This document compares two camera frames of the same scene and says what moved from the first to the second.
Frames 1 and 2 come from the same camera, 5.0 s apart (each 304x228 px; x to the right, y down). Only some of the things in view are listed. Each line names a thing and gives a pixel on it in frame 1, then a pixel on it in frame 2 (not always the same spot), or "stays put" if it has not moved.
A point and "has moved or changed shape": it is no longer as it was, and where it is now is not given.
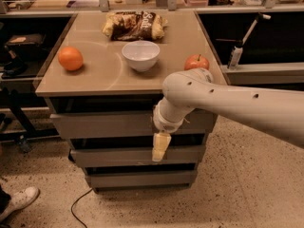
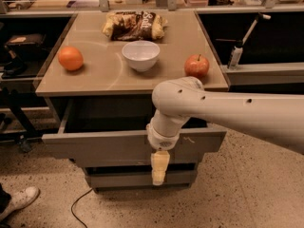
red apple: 197,61 stays put
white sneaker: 20,199 stays put
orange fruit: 70,58 stays put
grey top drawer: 133,123 has moved or changed shape
